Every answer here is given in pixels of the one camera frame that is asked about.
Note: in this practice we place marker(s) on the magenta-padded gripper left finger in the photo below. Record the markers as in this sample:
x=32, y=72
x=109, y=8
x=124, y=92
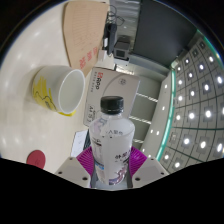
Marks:
x=74, y=168

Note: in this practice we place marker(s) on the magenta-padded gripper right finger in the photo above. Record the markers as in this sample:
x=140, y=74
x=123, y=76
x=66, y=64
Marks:
x=150, y=168

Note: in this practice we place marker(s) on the clear black-capped water bottle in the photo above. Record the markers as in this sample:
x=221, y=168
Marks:
x=111, y=143

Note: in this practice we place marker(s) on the flat round red coaster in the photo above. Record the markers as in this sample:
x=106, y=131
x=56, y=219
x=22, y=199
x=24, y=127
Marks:
x=35, y=159

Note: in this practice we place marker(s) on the group of ceiling lights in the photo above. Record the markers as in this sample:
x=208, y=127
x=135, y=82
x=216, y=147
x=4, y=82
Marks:
x=191, y=115

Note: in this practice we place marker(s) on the white paper carton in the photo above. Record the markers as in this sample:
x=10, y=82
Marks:
x=115, y=83

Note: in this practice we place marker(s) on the grey box monitor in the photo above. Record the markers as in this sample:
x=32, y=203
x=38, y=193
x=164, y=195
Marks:
x=121, y=48

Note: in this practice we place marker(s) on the black power adapter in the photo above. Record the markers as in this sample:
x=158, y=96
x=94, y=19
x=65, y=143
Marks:
x=110, y=35

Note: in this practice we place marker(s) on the brown cardboard sheet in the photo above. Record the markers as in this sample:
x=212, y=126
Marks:
x=83, y=30

